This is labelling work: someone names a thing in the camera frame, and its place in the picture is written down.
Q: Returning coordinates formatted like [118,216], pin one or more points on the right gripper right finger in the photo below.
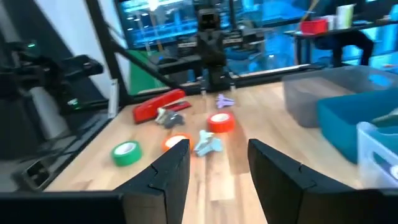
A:
[280,193]

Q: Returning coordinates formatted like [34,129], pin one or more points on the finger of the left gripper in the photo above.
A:
[224,79]
[214,79]

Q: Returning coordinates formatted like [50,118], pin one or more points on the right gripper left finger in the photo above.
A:
[168,186]

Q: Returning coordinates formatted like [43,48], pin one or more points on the orange tape roll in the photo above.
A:
[174,141]

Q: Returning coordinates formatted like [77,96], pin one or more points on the red tape roll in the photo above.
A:
[221,127]

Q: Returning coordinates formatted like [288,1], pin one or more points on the green tape roll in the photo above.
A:
[127,160]

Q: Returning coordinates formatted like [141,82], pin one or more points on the grey bracket part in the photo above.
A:
[174,119]

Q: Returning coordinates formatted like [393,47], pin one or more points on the red stapler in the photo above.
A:
[155,104]

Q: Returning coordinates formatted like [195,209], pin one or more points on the silver staple remover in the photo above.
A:
[160,115]

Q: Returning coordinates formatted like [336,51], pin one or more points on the green board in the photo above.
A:
[143,77]

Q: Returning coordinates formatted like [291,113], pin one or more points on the grey translucent plastic bin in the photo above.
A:
[304,102]

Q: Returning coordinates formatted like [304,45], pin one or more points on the teal plastic bin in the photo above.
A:
[342,130]

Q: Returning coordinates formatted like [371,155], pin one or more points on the clear plastic bin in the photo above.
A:
[373,161]

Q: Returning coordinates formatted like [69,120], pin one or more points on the red storage bin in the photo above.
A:
[314,27]

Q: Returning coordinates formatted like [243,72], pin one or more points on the black desk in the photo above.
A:
[342,40]

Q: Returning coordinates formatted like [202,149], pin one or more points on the white container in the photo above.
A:
[345,17]

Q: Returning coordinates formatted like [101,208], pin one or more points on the black machine with green lights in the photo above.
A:
[46,74]

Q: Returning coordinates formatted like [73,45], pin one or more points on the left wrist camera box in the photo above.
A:
[211,18]

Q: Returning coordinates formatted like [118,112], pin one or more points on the black diagonal frame strut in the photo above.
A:
[146,67]

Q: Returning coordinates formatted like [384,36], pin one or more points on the black upright frame post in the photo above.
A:
[105,46]

